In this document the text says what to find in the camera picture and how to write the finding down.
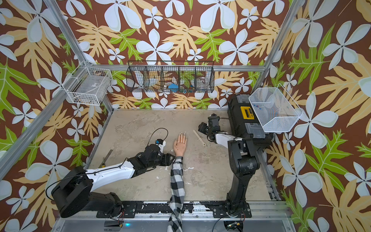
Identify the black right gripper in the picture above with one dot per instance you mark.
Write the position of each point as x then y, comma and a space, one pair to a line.
202, 127

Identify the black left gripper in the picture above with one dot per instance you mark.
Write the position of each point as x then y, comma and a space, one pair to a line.
167, 160

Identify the black white plaid sleeve forearm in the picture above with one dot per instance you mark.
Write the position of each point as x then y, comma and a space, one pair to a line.
178, 196

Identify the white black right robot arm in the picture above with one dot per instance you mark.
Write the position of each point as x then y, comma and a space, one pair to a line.
243, 163

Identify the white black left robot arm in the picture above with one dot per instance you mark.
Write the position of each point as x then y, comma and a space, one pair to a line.
76, 191

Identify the mannequin hand with painted nails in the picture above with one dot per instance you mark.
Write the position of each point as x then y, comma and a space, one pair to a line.
180, 145

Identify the black yellow plastic toolbox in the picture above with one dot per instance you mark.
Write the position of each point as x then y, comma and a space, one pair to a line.
245, 124

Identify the clear plastic bin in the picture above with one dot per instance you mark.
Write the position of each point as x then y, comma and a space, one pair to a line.
276, 109

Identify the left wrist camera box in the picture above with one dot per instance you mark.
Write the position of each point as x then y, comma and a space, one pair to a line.
161, 144

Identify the yellow handled tool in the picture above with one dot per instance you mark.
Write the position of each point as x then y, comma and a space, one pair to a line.
104, 160

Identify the black wire basket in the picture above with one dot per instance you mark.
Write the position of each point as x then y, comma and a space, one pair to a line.
171, 77

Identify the white wire basket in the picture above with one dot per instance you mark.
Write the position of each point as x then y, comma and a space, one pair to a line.
88, 84

